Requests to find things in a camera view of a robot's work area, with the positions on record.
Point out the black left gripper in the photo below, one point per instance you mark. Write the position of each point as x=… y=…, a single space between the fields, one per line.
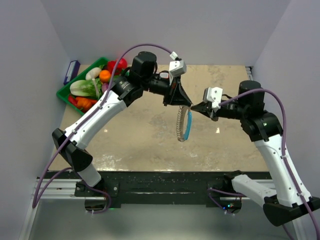
x=179 y=97

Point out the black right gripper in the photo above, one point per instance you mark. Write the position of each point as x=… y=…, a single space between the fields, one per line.
x=205 y=108

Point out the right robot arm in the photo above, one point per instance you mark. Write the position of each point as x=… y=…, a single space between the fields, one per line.
x=290 y=199

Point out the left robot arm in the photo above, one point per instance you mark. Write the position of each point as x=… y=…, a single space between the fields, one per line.
x=72 y=141

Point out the red rectangular box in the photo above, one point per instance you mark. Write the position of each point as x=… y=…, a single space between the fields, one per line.
x=164 y=75

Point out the red tomato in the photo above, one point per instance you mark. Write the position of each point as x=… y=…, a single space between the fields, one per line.
x=122 y=63

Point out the purple onion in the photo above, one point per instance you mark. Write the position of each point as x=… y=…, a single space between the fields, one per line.
x=104 y=87

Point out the red bell pepper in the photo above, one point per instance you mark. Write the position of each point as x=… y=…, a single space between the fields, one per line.
x=111 y=65

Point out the white radish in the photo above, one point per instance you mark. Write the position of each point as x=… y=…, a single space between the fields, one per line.
x=93 y=73

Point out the small orange pepper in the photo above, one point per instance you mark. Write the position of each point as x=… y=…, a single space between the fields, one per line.
x=84 y=104

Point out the green leafy cabbage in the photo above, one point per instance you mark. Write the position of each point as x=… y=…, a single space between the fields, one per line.
x=87 y=88

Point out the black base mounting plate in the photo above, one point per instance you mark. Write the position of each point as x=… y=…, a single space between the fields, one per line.
x=210 y=189

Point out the red chili pepper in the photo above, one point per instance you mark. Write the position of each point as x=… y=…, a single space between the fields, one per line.
x=72 y=100

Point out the purple box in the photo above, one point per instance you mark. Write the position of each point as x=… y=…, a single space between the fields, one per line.
x=72 y=71

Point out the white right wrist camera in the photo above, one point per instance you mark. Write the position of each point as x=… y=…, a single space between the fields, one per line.
x=213 y=96

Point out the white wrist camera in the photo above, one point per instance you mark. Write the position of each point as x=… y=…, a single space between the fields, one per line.
x=176 y=69
x=213 y=96

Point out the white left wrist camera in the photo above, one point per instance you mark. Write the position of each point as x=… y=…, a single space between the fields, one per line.
x=176 y=69

